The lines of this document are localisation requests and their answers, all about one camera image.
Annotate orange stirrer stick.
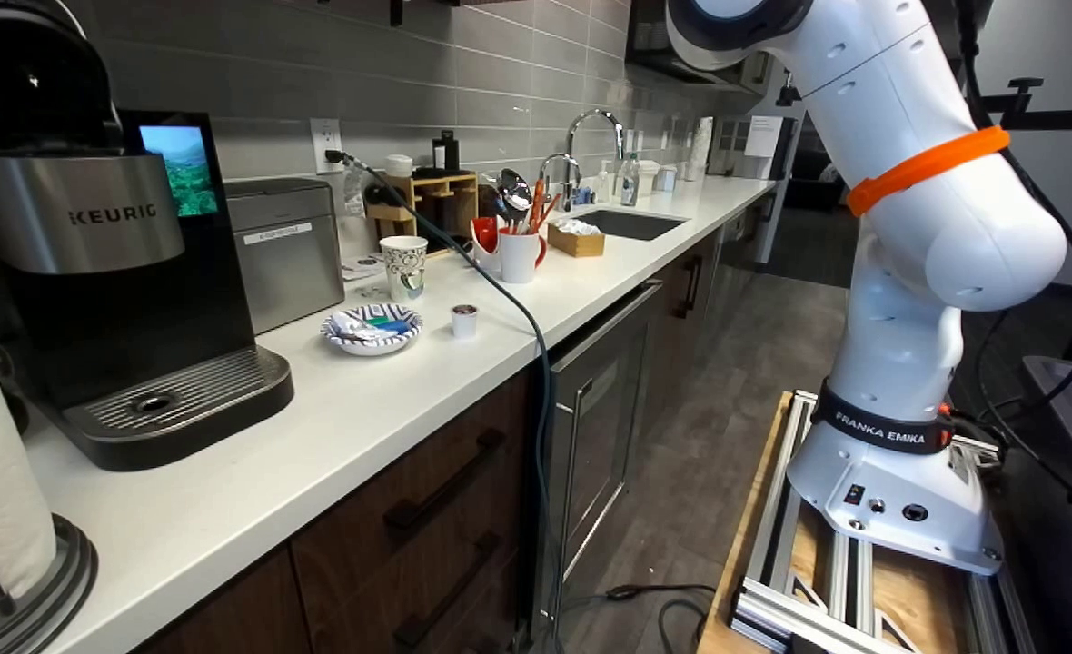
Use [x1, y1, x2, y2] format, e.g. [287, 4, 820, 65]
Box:
[522, 177, 559, 238]

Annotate black microwave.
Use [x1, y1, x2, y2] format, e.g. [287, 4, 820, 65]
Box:
[627, 0, 772, 90]

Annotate black canister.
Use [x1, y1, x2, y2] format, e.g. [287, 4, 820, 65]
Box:
[428, 128, 461, 177]

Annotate black paper towel holder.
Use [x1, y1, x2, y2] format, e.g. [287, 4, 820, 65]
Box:
[0, 511, 101, 654]

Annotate sink basin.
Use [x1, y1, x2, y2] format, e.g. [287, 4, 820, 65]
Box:
[573, 209, 686, 244]

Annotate paper cup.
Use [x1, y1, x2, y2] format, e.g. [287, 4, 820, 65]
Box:
[379, 233, 433, 303]

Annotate wooden board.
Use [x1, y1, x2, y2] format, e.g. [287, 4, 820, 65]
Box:
[693, 388, 799, 654]

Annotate wooden organizer rack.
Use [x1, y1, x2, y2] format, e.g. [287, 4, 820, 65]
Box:
[364, 171, 485, 255]

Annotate dark wood lower cabinets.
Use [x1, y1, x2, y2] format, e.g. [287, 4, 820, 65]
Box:
[131, 376, 537, 654]

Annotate small coffee pod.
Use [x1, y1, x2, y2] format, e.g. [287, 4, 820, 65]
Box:
[448, 303, 485, 341]

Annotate white mug red handle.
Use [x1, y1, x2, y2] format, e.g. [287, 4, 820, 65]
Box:
[485, 224, 551, 287]

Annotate stainless steel box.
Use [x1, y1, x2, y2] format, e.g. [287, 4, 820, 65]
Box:
[221, 176, 348, 340]

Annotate blue patterned plate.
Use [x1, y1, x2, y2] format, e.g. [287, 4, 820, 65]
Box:
[321, 300, 427, 360]

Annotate stainless dishwasher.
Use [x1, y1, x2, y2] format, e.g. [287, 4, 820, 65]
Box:
[544, 283, 667, 585]

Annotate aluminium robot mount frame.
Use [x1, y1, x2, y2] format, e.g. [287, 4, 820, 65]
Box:
[731, 387, 1041, 654]

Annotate chrome faucet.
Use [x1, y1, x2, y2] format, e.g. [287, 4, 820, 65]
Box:
[559, 106, 628, 211]

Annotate wooden box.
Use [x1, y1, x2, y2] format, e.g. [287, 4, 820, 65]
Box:
[544, 220, 610, 261]

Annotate black tripod stand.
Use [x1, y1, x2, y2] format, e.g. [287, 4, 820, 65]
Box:
[997, 73, 1050, 135]

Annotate white wall outlet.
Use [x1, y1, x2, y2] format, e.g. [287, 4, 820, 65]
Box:
[308, 118, 346, 176]

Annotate black power cable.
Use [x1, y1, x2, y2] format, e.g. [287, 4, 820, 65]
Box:
[325, 147, 719, 654]

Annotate black Keurig coffee machine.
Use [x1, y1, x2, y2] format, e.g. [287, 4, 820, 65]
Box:
[0, 0, 299, 473]

